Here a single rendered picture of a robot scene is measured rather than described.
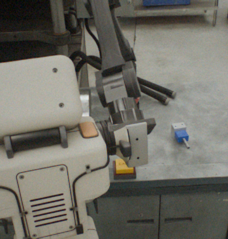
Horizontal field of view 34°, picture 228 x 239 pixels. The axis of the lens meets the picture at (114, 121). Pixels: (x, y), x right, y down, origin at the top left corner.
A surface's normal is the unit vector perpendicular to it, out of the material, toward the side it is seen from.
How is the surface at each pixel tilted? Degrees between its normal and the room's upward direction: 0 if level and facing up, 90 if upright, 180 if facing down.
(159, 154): 0
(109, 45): 34
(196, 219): 90
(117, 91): 41
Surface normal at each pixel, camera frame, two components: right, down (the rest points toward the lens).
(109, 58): -0.25, -0.40
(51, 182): 0.25, 0.41
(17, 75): 0.16, -0.17
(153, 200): 0.04, 0.56
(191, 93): -0.04, -0.83
